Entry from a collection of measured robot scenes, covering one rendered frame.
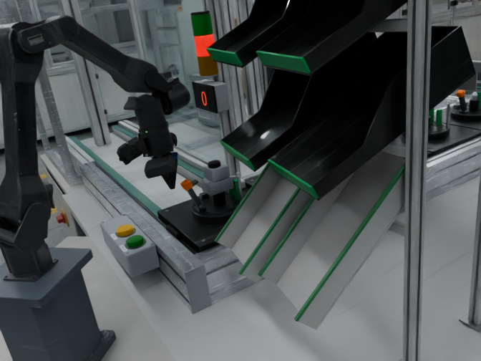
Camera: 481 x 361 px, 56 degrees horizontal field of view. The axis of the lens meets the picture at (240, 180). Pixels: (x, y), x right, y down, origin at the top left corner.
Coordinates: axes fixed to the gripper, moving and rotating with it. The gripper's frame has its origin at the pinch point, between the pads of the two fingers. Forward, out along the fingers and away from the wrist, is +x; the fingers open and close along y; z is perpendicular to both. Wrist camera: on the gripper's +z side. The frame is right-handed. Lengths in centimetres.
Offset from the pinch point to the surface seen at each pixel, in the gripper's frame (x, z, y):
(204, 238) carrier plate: 12.8, -4.6, 8.7
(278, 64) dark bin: -25.7, -22.8, 34.3
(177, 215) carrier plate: 13.0, 1.7, -5.2
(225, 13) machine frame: -20, -26, -99
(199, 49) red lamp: -20.6, -13.0, -26.2
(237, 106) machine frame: 17, -23, -97
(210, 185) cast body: 5.5, -8.1, -1.1
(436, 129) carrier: 20, -78, -33
